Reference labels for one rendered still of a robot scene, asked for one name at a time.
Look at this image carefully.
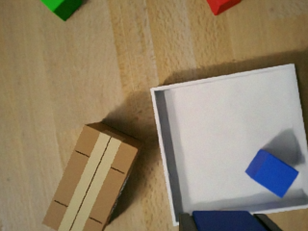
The green block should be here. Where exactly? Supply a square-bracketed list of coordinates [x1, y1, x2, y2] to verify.
[40, 0, 82, 21]

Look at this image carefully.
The red block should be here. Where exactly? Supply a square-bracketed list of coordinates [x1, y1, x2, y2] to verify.
[206, 0, 241, 16]

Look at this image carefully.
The brown cardboard box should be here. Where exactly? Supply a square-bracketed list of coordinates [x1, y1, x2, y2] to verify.
[42, 121, 144, 231]

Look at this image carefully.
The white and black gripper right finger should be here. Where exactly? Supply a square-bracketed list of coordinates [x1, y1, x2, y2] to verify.
[253, 213, 283, 231]

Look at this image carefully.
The blue block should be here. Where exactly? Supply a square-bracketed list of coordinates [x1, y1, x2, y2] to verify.
[192, 211, 267, 231]
[244, 149, 299, 198]

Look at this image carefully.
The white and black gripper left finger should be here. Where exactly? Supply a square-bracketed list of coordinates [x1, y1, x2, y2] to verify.
[179, 213, 198, 231]

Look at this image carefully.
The white square tray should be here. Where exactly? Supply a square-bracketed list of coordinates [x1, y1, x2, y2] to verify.
[151, 64, 308, 226]

